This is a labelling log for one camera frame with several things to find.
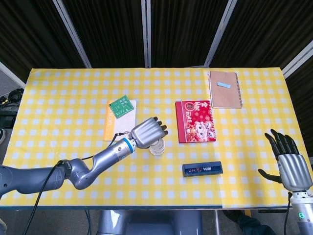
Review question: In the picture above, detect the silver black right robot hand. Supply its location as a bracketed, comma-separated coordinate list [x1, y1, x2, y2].
[258, 129, 313, 192]

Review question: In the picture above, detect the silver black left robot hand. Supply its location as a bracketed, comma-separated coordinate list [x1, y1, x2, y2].
[130, 116, 169, 149]

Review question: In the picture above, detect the paper cup with black line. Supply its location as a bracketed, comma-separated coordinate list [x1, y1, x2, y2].
[149, 138, 167, 152]

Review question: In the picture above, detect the orange and white booklet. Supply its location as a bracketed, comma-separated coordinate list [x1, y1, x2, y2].
[103, 99, 137, 142]

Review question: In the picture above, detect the green card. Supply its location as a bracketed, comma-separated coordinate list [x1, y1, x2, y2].
[109, 94, 136, 118]

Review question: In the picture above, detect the red 2026 spiral calendar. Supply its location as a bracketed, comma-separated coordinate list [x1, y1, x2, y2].
[175, 99, 217, 144]

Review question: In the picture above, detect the dark blue long box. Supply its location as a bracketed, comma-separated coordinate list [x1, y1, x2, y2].
[182, 161, 224, 177]

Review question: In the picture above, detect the brown spiral notebook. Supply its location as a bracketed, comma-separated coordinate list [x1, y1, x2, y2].
[207, 70, 244, 109]

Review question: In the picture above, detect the yellow white checked tablecloth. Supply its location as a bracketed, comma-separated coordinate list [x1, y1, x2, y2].
[0, 68, 313, 210]

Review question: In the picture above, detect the grey robot torso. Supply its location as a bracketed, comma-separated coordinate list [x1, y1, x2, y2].
[97, 209, 204, 235]

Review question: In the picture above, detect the dark pleated partition panel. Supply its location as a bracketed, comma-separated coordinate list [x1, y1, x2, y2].
[210, 0, 313, 70]
[0, 0, 85, 83]
[150, 0, 229, 68]
[61, 0, 149, 69]

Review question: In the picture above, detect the black floor box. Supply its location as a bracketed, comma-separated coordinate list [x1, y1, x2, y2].
[0, 114, 16, 128]

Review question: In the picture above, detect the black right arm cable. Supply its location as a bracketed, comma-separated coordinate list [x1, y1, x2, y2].
[283, 192, 293, 235]

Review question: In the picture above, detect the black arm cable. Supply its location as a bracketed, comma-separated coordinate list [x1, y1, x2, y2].
[283, 192, 293, 235]
[23, 131, 131, 235]

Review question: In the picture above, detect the white partition frame post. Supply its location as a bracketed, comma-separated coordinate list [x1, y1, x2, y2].
[204, 0, 237, 68]
[52, 0, 92, 69]
[0, 61, 26, 89]
[283, 39, 313, 79]
[141, 0, 152, 68]

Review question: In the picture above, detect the black floor cable bundle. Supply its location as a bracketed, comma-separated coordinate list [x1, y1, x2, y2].
[0, 88, 25, 106]

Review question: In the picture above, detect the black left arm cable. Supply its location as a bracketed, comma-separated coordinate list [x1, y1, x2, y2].
[23, 131, 131, 235]

